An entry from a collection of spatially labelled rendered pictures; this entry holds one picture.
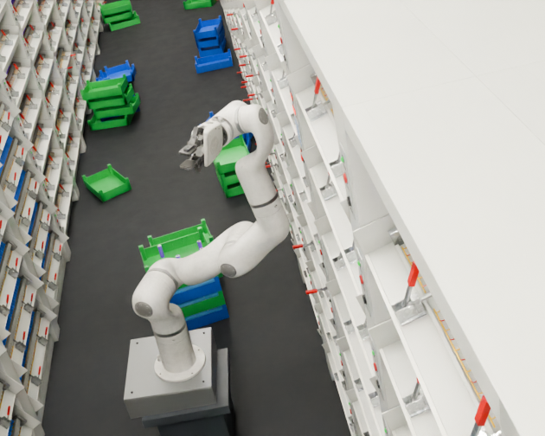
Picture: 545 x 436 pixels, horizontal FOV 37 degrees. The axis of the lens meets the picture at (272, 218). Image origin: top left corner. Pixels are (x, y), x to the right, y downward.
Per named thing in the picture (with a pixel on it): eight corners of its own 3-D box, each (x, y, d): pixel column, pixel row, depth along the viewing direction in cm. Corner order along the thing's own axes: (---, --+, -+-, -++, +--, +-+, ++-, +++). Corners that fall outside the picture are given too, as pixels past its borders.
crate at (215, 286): (158, 310, 366) (154, 297, 362) (151, 287, 383) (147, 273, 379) (221, 290, 370) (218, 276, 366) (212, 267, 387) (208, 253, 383)
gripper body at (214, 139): (228, 118, 220) (209, 135, 212) (228, 152, 226) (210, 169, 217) (203, 113, 223) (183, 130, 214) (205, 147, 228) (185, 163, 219)
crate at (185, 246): (149, 282, 358) (144, 268, 353) (143, 259, 375) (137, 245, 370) (214, 261, 362) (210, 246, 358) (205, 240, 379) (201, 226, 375)
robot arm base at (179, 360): (149, 382, 293) (137, 345, 283) (161, 346, 308) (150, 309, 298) (200, 381, 289) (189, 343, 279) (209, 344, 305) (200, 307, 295)
